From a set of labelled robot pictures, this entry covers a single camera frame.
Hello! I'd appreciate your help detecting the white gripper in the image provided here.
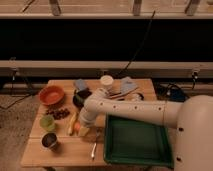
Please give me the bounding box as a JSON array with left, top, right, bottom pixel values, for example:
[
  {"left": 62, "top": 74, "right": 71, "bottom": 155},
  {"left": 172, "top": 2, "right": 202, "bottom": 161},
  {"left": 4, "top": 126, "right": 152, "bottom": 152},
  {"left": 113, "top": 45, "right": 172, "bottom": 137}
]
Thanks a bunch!
[{"left": 78, "top": 109, "right": 95, "bottom": 137}]

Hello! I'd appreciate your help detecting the red apple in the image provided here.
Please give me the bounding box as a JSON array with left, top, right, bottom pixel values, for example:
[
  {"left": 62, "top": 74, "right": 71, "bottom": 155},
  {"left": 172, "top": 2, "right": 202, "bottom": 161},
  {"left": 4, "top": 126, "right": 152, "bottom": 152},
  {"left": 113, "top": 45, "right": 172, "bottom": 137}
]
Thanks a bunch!
[{"left": 74, "top": 121, "right": 81, "bottom": 132}]

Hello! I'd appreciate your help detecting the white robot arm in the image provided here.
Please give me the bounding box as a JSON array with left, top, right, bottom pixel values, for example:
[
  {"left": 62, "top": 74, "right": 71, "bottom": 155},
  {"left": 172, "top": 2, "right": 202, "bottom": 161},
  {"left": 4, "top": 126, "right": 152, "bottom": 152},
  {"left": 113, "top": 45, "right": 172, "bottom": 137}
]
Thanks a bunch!
[{"left": 79, "top": 88, "right": 213, "bottom": 171}]

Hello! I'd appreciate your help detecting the metal cup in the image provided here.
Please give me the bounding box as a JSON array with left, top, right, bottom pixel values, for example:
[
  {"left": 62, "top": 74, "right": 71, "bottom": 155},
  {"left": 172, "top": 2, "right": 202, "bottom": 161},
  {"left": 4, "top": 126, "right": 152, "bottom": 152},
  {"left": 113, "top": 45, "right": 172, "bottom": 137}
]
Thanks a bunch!
[{"left": 41, "top": 133, "right": 59, "bottom": 150}]

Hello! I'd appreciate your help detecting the green plastic cup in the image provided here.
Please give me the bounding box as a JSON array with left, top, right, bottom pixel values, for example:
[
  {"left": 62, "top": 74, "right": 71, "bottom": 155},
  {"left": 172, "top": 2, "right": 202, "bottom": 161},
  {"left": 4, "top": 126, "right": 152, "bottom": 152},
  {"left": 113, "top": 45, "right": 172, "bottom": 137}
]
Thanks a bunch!
[{"left": 40, "top": 115, "right": 55, "bottom": 132}]

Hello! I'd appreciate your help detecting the white cup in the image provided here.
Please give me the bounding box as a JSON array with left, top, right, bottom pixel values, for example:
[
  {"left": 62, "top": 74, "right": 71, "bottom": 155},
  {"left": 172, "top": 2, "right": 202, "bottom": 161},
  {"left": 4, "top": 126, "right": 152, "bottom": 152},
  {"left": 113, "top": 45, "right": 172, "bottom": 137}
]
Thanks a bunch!
[{"left": 100, "top": 75, "right": 114, "bottom": 90}]

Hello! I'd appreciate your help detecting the silver fork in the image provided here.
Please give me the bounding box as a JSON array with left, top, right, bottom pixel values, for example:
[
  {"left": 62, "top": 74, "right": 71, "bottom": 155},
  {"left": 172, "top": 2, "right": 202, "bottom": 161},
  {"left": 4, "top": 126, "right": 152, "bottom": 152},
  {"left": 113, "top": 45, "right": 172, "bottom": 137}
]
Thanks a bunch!
[{"left": 91, "top": 128, "right": 101, "bottom": 160}]

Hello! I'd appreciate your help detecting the yellow corn cob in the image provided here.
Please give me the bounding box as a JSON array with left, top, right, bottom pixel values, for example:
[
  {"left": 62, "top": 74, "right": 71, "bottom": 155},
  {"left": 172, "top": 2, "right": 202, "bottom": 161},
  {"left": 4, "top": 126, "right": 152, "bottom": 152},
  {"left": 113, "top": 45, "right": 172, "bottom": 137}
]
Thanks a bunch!
[{"left": 67, "top": 113, "right": 78, "bottom": 136}]

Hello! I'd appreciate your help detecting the wooden table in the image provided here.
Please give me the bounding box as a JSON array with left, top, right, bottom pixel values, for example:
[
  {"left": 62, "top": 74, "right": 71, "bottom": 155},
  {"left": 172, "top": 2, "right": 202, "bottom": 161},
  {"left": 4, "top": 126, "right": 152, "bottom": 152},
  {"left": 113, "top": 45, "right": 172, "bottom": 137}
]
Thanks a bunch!
[{"left": 21, "top": 79, "right": 156, "bottom": 167}]

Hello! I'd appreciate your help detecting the dark grapes bunch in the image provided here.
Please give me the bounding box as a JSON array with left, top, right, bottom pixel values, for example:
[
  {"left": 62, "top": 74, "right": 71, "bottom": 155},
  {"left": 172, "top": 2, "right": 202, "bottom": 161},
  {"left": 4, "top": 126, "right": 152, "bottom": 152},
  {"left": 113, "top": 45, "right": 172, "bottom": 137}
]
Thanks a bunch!
[{"left": 45, "top": 108, "right": 70, "bottom": 120}]

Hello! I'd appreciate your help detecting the green plastic tray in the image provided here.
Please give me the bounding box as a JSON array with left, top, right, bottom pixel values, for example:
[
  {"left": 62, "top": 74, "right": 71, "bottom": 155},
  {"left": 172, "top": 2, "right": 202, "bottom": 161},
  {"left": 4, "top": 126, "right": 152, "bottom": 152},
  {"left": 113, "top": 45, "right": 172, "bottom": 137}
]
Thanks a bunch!
[{"left": 103, "top": 115, "right": 174, "bottom": 168}]

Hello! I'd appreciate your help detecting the blue cloth piece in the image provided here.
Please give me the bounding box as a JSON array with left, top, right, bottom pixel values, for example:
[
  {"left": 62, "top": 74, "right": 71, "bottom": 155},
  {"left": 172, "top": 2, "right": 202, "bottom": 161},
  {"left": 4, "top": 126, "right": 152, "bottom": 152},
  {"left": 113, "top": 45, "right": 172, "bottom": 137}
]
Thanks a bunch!
[{"left": 74, "top": 79, "right": 88, "bottom": 91}]

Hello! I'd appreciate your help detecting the orange bowl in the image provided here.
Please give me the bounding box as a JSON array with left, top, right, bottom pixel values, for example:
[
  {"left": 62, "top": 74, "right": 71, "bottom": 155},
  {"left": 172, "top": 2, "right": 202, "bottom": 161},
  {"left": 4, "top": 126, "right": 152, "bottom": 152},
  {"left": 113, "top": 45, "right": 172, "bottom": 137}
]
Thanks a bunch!
[{"left": 39, "top": 85, "right": 64, "bottom": 106}]

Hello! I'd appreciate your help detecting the striped black white block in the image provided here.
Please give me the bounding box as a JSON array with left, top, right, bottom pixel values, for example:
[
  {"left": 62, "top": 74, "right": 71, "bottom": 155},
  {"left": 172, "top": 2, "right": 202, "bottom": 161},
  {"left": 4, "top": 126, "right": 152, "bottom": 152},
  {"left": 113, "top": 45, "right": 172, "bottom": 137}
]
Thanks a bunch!
[{"left": 109, "top": 92, "right": 125, "bottom": 100}]

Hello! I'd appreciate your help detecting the white handled utensil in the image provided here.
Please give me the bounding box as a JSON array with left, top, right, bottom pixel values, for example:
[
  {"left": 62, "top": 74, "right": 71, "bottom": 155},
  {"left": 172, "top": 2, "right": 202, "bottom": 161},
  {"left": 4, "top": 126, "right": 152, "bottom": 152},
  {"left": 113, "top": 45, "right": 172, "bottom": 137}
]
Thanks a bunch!
[{"left": 128, "top": 93, "right": 144, "bottom": 101}]

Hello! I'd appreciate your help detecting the black cable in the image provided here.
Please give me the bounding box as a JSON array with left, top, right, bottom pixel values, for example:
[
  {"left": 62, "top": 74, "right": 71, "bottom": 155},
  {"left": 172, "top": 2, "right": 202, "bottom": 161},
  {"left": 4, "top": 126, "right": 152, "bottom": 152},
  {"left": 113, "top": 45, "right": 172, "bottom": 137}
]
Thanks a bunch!
[{"left": 115, "top": 10, "right": 156, "bottom": 77}]

